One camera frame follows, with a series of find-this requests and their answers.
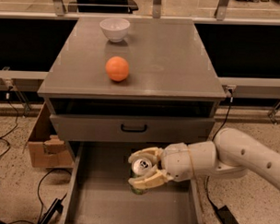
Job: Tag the black drawer handle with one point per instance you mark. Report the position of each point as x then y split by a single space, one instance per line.
133 129

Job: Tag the grey upper drawer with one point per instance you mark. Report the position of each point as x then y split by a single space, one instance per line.
106 128

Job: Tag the metal railing frame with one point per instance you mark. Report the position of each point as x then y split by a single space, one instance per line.
223 11

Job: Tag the black device bottom left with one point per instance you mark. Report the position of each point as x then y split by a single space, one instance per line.
56 206

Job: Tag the grey drawer cabinet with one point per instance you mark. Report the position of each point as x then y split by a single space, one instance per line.
170 73

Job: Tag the brown cardboard box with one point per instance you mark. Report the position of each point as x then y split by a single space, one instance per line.
46 150

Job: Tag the white bowl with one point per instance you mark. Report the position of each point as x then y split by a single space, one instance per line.
115 29

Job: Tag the orange ball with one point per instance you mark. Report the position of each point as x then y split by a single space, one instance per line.
117 69

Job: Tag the black power adapter right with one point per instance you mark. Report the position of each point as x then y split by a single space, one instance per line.
225 216

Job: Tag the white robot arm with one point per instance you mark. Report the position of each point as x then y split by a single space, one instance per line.
229 155

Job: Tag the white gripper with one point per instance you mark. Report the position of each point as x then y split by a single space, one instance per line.
176 161

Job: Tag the open grey middle drawer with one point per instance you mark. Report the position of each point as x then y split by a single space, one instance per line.
100 193

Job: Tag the black chair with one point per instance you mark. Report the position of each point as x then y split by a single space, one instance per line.
104 6

